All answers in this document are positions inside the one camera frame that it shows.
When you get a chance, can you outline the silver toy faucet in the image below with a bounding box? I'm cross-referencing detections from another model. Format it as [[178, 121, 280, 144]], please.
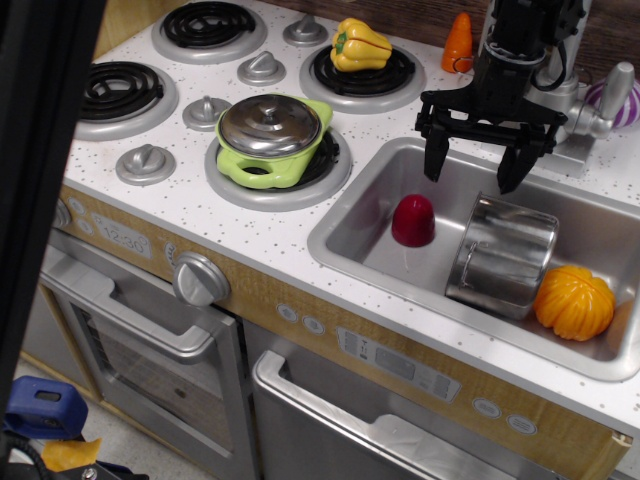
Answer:
[[524, 39, 636, 166]]

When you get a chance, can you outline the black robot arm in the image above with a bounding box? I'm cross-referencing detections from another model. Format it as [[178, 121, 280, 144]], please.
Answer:
[[415, 1, 587, 194]]

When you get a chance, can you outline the grey stove knob left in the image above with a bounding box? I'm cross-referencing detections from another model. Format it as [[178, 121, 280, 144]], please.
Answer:
[[182, 95, 231, 132]]

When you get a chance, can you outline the oven clock display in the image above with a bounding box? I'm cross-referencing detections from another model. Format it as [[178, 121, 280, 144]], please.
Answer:
[[91, 213, 152, 259]]

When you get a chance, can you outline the grey stove knob front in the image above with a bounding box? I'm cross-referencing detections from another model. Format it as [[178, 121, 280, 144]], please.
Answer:
[[115, 144, 176, 186]]

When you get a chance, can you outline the back left stove burner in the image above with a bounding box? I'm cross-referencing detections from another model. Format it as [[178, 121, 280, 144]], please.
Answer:
[[151, 1, 267, 65]]

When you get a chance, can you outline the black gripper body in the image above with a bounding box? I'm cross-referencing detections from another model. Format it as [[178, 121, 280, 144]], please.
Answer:
[[415, 51, 567, 154]]

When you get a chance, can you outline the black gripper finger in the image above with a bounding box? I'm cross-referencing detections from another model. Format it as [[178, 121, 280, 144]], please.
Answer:
[[422, 112, 450, 182], [497, 124, 544, 194]]

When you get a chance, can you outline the toy oven door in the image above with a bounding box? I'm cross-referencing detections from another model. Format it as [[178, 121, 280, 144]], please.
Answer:
[[41, 230, 259, 479]]

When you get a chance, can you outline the blue clamp tool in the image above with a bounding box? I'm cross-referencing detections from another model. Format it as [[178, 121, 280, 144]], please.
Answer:
[[3, 376, 88, 440]]

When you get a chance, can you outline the back right stove burner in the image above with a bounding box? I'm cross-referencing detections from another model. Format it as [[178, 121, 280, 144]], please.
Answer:
[[299, 47, 426, 115]]

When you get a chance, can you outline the shiny metal pot lid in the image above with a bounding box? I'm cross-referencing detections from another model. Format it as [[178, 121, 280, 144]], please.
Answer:
[[217, 94, 321, 158]]

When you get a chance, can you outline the grey stove knob middle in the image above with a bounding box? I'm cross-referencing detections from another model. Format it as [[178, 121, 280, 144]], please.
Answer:
[[237, 51, 286, 86]]

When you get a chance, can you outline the black vertical post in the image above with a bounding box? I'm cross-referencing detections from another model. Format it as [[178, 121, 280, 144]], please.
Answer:
[[1, 1, 105, 402]]

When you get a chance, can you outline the grey stove knob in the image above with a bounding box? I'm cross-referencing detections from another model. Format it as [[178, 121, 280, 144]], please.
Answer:
[[182, 95, 231, 132], [237, 51, 286, 86], [282, 14, 328, 47], [115, 144, 176, 186]]

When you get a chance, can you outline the grey stove knob back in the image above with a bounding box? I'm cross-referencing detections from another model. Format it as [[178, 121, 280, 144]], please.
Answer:
[[282, 14, 328, 47]]

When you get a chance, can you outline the yellow toy bell pepper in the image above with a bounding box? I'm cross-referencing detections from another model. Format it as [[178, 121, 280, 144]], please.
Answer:
[[330, 18, 393, 73]]

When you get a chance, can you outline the orange toy carrot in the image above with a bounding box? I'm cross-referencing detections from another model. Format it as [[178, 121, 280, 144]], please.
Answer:
[[441, 12, 473, 73]]

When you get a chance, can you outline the large grey oven dial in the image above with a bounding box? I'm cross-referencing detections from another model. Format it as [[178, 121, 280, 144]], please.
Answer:
[[172, 251, 231, 307]]

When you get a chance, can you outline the toy dishwasher door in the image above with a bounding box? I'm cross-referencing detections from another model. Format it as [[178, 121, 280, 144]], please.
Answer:
[[245, 323, 557, 479]]

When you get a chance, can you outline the green toy pot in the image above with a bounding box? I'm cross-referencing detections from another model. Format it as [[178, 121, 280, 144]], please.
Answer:
[[216, 94, 333, 189]]

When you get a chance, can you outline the dishwasher control panel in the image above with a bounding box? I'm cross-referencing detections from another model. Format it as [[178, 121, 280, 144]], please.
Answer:
[[336, 327, 462, 404]]

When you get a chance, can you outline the purple striped toy vegetable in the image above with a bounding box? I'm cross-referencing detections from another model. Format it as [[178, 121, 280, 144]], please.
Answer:
[[584, 79, 640, 129]]

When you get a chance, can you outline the stove burner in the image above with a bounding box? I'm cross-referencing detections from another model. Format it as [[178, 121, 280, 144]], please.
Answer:
[[204, 128, 352, 212], [151, 1, 267, 65], [299, 47, 426, 115], [74, 61, 179, 141]]

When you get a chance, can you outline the orange toy pumpkin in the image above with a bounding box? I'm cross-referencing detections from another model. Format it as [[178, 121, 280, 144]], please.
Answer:
[[533, 265, 616, 341]]

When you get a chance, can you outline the front right stove burner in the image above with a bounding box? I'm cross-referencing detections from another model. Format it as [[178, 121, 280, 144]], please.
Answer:
[[204, 128, 352, 212]]

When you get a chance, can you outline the red toy cup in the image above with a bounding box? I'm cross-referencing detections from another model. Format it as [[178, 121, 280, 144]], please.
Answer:
[[391, 194, 435, 248]]

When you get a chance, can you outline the silver sink basin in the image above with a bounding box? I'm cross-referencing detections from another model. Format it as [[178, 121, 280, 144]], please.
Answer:
[[308, 138, 639, 381]]

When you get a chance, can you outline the far left stove burner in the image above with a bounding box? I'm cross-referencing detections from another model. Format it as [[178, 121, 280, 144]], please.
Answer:
[[74, 61, 179, 141]]

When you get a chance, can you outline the small grey left dial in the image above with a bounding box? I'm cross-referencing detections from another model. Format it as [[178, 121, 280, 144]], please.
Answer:
[[52, 199, 72, 229]]

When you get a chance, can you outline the stainless steel pot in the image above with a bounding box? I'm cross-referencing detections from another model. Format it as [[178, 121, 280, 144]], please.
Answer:
[[445, 193, 560, 321]]

